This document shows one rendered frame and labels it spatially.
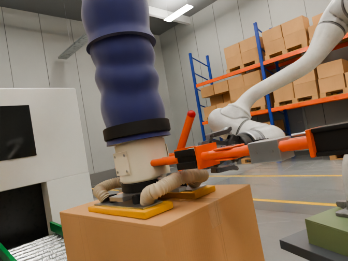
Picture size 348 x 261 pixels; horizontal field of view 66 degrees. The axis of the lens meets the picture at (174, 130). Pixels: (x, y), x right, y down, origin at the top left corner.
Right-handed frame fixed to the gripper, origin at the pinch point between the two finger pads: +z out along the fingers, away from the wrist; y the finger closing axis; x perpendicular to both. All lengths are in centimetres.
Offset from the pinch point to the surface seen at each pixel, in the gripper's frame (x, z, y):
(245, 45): 398, -697, -250
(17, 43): 896, -178, -385
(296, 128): 343, -822, 32
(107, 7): 20, 9, -48
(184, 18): 707, -779, -490
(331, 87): 185, -704, -64
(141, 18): 17.6, -1.6, -45.7
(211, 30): 612, -818, -405
